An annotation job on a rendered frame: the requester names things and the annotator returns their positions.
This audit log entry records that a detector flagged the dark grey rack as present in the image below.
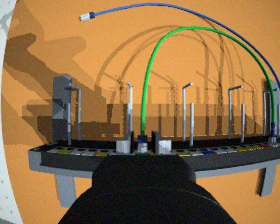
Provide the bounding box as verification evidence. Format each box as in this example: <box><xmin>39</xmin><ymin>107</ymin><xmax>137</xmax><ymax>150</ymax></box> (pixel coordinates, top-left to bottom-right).
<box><xmin>27</xmin><ymin>75</ymin><xmax>280</xmax><ymax>208</ymax></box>

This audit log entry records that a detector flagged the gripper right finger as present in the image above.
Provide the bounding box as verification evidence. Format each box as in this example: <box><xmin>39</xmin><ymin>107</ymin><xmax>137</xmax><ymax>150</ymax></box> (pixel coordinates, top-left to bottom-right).
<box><xmin>151</xmin><ymin>131</ymin><xmax>171</xmax><ymax>155</ymax></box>

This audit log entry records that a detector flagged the green cable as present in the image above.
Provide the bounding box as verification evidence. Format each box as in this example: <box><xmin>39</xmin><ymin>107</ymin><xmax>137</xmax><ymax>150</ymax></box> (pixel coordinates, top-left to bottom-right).
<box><xmin>140</xmin><ymin>26</ymin><xmax>275</xmax><ymax>136</ymax></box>

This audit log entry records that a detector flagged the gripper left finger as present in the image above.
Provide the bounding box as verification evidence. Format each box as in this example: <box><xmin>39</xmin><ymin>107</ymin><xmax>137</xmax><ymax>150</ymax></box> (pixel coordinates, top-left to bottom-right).
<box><xmin>116</xmin><ymin>131</ymin><xmax>134</xmax><ymax>155</ymax></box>

